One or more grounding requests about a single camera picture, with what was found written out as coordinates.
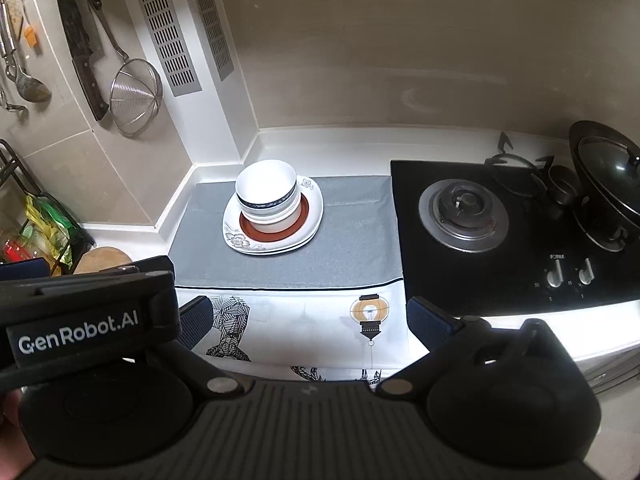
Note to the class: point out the black gas stove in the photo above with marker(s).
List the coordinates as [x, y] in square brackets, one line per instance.
[500, 280]

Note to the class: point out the green yellow packet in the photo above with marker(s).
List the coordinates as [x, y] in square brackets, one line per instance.
[55, 220]

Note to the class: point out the metal vent grille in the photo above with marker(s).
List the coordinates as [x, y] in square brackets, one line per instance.
[167, 35]

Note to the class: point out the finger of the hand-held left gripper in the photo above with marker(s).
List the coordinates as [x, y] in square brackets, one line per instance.
[135, 264]
[22, 269]

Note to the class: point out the red round plate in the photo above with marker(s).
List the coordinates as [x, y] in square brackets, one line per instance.
[272, 237]

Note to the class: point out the person's left forearm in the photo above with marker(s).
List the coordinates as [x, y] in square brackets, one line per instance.
[11, 435]

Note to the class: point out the metal mesh strainer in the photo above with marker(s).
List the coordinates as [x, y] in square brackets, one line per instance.
[136, 95]

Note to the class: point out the grey counter mat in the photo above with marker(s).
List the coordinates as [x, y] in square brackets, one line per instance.
[350, 230]

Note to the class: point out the silver stove knob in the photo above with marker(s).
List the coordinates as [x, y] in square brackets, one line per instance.
[555, 274]
[586, 271]

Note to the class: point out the white floral plate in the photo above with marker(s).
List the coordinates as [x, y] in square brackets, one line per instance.
[313, 210]
[295, 248]

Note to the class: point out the steel stove burner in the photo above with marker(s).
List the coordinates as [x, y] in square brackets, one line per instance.
[462, 212]

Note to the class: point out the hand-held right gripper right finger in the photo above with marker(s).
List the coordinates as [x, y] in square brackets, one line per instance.
[430, 322]

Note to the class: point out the teal glazed bowl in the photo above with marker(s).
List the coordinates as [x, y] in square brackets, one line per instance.
[275, 220]

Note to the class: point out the white bowl blue pattern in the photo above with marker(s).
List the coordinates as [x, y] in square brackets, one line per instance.
[265, 182]

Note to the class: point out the black wok with lid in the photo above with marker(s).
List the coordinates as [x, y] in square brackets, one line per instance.
[607, 175]

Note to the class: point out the hanging metal ladle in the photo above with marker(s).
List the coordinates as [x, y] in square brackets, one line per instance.
[34, 87]

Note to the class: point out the white printed cloth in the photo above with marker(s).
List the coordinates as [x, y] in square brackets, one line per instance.
[300, 325]

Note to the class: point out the orange tag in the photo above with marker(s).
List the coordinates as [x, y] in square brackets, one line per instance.
[31, 36]

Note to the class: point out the hanging kitchen cleaver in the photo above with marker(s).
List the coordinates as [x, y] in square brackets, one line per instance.
[82, 55]

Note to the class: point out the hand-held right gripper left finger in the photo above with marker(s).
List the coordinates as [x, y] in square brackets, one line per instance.
[196, 322]

